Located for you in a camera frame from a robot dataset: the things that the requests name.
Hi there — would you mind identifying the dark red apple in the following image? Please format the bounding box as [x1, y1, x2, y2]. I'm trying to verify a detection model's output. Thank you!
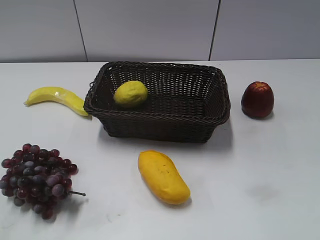
[241, 81, 274, 119]

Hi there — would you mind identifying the yellow banana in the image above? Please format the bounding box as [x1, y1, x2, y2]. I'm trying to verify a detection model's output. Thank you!
[24, 86, 89, 117]

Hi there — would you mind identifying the purple grape bunch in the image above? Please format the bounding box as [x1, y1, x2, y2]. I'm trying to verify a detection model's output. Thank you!
[0, 143, 86, 220]

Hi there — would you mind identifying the yellow lemon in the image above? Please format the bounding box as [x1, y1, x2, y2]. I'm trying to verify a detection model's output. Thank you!
[113, 80, 148, 108]

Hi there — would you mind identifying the dark woven wicker basket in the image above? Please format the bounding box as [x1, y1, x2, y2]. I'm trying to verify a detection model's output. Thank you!
[83, 61, 231, 143]

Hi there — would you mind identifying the yellow mango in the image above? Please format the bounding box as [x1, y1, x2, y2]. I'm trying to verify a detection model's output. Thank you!
[138, 150, 191, 205]

